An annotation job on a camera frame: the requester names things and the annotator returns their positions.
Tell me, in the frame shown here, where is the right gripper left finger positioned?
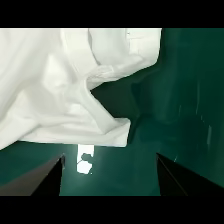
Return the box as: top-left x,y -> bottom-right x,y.
0,152 -> 66,197

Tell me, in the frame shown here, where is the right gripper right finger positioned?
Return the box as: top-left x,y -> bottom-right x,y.
155,152 -> 224,197

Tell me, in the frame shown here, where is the white shirt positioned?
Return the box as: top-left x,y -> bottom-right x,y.
0,27 -> 163,151

